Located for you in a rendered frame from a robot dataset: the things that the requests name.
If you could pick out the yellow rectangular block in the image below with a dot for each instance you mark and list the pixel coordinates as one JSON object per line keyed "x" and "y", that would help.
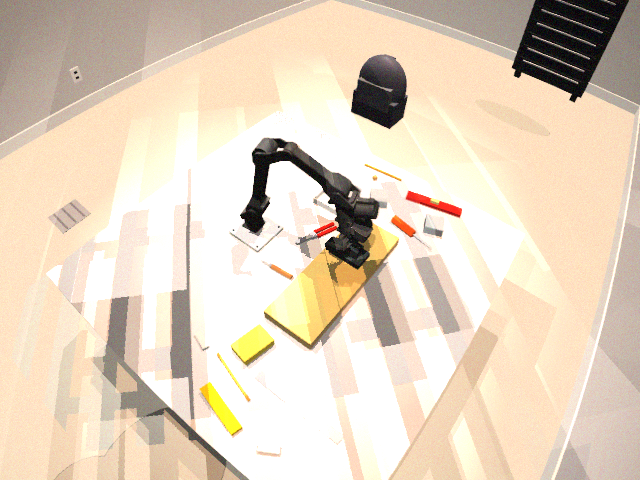
{"x": 252, "y": 344}

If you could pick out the red spirit level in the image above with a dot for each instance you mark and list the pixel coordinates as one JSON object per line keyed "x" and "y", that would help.
{"x": 434, "y": 204}

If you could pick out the orange wooden handle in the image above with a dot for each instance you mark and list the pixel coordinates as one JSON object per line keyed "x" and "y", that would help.
{"x": 277, "y": 269}

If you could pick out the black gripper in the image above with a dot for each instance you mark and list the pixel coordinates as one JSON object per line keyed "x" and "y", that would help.
{"x": 341, "y": 244}

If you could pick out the yellow rectangular bar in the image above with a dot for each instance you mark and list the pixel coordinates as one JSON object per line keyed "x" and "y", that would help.
{"x": 221, "y": 409}

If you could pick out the orange-handled awl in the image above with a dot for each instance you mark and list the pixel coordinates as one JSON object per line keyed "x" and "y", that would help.
{"x": 406, "y": 228}

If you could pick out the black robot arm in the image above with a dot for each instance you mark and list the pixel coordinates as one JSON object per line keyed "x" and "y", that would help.
{"x": 336, "y": 186}

